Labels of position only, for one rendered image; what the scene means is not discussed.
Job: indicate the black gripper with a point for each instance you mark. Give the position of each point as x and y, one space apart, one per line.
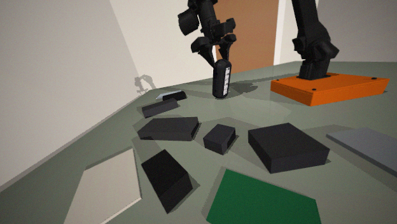
203 45

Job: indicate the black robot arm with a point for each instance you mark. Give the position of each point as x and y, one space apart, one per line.
312 42

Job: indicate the green flat panel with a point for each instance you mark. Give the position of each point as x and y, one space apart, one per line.
244 200

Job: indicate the dark grey switch panel with green rocker switches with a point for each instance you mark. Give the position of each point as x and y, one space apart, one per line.
221 78

